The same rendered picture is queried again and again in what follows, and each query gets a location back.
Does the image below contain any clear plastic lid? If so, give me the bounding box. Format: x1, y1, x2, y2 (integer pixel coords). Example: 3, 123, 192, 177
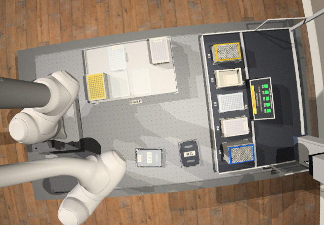
131, 67, 152, 95
110, 70, 131, 98
86, 72, 107, 101

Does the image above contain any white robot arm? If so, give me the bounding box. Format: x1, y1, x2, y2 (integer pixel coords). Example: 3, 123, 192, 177
0, 71, 127, 225

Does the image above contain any dark grey rectangular nest with label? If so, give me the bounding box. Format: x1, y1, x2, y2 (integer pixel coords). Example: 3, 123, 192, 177
178, 139, 201, 168

